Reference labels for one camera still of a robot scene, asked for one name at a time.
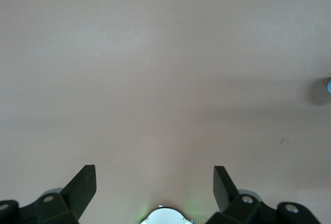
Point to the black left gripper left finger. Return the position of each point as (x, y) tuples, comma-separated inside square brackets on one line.
[(75, 193)]

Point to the blue plastic cup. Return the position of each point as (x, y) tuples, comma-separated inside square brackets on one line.
[(329, 86)]

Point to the brown table cover mat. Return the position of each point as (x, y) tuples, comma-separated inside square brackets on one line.
[(165, 79)]

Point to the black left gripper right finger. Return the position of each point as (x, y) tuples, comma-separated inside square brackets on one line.
[(225, 195)]

